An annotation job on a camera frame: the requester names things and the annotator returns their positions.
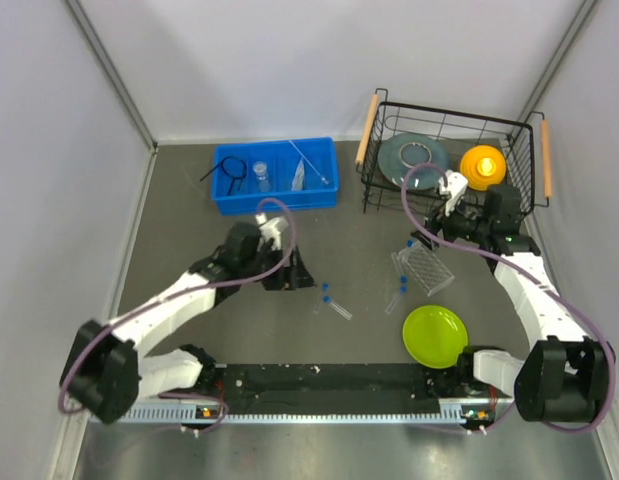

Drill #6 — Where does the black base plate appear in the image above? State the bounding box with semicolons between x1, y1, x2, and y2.
208;363;465;415

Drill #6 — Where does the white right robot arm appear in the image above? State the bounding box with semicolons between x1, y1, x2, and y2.
455;234;616;434

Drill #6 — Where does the lime green plate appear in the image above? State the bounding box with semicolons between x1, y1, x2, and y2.
402;305;469;369

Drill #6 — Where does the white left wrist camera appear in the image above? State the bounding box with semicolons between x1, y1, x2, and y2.
255;213;289;251

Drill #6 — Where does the clear test tube rack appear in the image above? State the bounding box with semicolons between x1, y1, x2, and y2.
396;243;455;296

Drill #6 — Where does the black wire basket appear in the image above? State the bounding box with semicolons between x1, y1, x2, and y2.
355;88;552;218

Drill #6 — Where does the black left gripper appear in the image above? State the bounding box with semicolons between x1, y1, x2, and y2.
240;243;317;291

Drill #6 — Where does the blue plastic bin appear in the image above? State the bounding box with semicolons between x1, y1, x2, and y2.
211;137;339;215

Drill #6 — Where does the grey slotted cable duct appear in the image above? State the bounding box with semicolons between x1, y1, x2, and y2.
119;399;496;427

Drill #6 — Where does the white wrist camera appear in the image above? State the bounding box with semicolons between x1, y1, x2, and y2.
255;213;289;251
438;170;468;217

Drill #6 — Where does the black ring stand clamp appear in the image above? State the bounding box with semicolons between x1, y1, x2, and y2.
199;155;247;196

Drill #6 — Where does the clear plastic bag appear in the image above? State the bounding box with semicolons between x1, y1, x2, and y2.
291;159;305;191

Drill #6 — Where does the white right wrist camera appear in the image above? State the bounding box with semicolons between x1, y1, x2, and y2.
438;170;468;217

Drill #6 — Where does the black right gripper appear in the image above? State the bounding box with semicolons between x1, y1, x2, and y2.
411;192;492;252

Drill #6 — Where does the orange collapsible funnel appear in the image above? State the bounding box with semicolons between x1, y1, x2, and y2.
459;145;507;191

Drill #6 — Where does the small clear glass funnel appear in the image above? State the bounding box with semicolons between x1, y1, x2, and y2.
288;140;329;185

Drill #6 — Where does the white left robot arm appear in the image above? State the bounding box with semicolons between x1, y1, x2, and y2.
58;214;315;424

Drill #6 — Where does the blue-grey ceramic plate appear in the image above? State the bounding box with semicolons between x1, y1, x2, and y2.
377;133;449;187

